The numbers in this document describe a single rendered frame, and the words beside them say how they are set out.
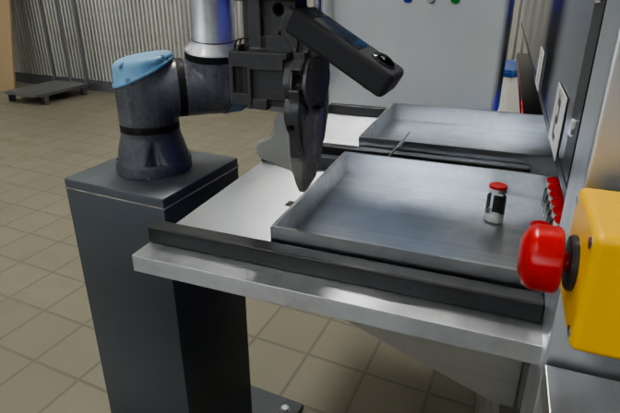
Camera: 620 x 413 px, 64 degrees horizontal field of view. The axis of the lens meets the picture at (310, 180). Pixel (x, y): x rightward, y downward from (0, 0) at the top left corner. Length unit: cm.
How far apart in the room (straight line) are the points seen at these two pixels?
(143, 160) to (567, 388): 81
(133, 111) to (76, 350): 111
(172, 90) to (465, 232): 62
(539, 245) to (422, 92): 111
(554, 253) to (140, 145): 82
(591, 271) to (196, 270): 36
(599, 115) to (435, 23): 103
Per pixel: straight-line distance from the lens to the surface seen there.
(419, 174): 72
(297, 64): 47
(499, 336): 45
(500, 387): 59
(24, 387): 185
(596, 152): 36
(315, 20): 48
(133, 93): 98
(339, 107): 109
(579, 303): 30
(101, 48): 604
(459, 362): 58
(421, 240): 56
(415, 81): 139
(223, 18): 97
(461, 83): 137
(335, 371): 168
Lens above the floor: 115
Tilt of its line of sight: 22 degrees down
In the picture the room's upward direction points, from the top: straight up
